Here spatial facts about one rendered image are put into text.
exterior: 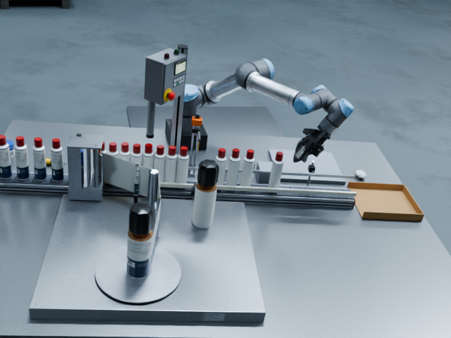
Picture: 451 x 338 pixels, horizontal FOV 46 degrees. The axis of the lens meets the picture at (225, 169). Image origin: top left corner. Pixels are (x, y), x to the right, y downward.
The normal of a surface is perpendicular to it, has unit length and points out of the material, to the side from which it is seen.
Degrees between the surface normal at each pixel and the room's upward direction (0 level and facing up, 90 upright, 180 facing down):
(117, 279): 0
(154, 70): 90
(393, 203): 0
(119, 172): 90
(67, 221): 0
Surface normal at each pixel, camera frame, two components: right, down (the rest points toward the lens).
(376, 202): 0.11, -0.85
